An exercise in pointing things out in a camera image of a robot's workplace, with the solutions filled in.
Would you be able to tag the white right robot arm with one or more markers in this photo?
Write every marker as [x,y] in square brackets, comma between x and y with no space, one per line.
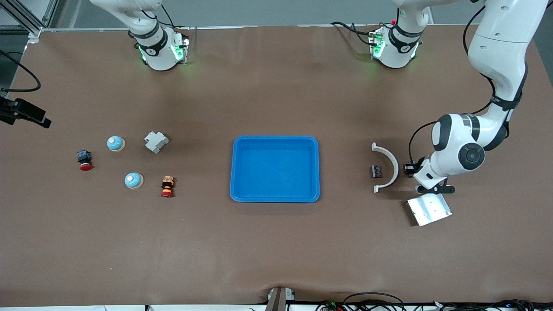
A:
[157,56]

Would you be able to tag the brown table mat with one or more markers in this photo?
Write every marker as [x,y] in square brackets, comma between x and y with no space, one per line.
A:
[276,242]

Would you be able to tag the blue bell with cream button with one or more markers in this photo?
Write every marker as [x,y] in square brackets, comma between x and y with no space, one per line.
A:
[133,181]
[116,144]

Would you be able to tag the white curved plastic bracket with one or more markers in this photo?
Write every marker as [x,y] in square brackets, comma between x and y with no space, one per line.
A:
[396,167]

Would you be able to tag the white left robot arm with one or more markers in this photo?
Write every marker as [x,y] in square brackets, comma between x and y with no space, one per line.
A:
[497,34]

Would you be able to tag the red mushroom button black body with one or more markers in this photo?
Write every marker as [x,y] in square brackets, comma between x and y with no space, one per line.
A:
[84,156]

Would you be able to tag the grey plastic terminal block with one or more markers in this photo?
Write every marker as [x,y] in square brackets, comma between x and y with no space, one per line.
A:
[155,142]

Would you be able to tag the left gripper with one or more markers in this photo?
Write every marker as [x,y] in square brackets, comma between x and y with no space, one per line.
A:
[409,168]

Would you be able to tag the aluminium frame profile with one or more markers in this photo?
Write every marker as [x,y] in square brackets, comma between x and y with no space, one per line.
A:
[34,31]

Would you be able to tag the grey metal clamp bracket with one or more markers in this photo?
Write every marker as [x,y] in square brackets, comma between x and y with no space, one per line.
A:
[278,300]

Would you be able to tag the blue plastic tray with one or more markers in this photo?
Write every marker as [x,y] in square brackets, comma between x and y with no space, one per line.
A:
[274,172]

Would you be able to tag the silver metal plate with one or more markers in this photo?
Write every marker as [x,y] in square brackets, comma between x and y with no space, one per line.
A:
[430,209]

